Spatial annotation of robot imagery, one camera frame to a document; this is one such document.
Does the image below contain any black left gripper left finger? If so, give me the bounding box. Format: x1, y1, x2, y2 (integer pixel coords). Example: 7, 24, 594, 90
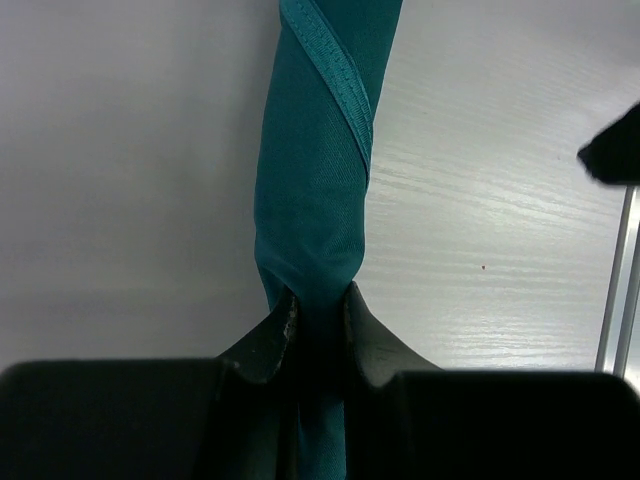
1, 291, 299, 479

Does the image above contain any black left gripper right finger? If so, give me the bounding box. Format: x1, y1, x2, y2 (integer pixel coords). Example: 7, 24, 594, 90
344, 285, 639, 479

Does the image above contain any teal satin napkin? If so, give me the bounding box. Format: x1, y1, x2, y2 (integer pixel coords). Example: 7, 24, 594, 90
254, 1, 401, 479

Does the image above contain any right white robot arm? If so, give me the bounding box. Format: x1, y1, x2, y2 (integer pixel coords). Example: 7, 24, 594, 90
577, 103, 640, 187

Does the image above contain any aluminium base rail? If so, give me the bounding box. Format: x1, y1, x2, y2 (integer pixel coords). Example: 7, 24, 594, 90
595, 187, 639, 386

